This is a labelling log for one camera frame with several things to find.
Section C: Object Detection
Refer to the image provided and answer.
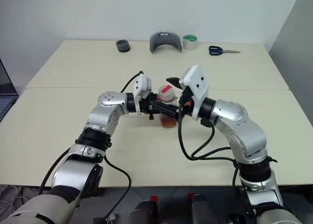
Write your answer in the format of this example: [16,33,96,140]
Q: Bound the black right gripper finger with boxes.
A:
[166,76,183,90]

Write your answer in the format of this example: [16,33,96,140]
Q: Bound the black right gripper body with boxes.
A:
[179,85,196,117]

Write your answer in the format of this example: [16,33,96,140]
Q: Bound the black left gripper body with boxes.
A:
[142,93,160,121]

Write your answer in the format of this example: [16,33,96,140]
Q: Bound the clear bottle with red label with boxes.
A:
[157,85,179,129]

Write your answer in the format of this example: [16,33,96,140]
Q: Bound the tape roll with green core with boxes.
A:
[182,34,199,50]

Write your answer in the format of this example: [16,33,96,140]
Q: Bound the grey oval container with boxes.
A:
[149,31,183,54]

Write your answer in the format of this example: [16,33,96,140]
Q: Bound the small black round cup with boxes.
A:
[115,39,131,53]

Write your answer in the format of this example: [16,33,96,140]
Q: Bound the dark rounded shape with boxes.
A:
[132,201,160,224]
[189,194,219,224]

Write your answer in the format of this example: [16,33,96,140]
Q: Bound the grey partition panel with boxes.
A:
[268,0,313,129]

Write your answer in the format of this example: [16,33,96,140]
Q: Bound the dark laptop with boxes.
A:
[0,59,20,123]

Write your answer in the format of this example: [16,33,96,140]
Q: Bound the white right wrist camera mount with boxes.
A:
[179,65,211,120]

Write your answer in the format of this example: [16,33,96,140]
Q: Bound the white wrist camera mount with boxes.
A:
[133,71,154,114]
[179,65,211,120]

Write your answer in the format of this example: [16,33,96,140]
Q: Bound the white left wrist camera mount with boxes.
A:
[133,71,154,114]

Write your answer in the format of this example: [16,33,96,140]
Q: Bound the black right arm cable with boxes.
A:
[178,103,243,193]

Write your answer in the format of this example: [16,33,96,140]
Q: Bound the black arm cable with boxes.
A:
[38,70,145,220]
[178,103,243,193]

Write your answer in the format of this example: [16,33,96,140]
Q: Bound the blue handled scissors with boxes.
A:
[208,45,241,56]

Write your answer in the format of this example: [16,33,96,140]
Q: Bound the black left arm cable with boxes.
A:
[38,70,145,220]

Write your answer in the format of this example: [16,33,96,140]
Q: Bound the black bracket with white knob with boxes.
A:
[92,213,116,224]

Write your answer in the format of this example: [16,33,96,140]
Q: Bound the white floor cable bundle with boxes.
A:
[0,183,29,219]

